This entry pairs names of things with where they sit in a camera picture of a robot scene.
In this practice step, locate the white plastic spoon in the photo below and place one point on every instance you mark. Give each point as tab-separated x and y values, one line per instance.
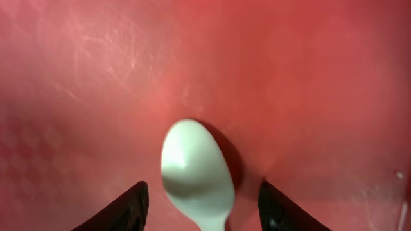
195	175

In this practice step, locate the red serving tray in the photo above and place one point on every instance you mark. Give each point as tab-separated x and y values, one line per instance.
311	96

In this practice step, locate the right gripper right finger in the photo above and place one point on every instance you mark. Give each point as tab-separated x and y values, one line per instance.
279	213

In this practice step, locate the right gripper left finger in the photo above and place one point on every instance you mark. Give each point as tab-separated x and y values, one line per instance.
128	212

